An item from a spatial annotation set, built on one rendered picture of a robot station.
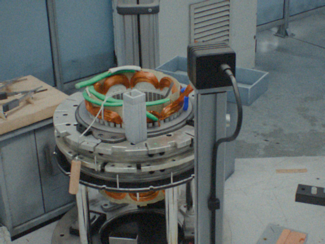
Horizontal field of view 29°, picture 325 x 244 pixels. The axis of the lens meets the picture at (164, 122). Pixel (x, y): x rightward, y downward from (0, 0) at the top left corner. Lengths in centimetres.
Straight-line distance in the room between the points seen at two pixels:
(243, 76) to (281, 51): 322
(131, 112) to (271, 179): 62
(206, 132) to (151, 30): 97
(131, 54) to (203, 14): 202
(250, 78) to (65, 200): 52
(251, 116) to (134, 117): 265
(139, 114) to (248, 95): 39
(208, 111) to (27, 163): 76
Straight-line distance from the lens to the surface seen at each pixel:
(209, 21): 372
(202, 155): 71
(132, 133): 111
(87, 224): 129
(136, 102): 108
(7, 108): 132
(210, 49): 67
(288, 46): 485
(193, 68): 67
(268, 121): 366
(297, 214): 150
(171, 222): 122
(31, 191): 142
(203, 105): 68
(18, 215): 144
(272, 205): 152
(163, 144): 111
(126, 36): 166
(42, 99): 139
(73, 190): 115
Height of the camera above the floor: 163
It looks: 27 degrees down
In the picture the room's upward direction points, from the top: 2 degrees counter-clockwise
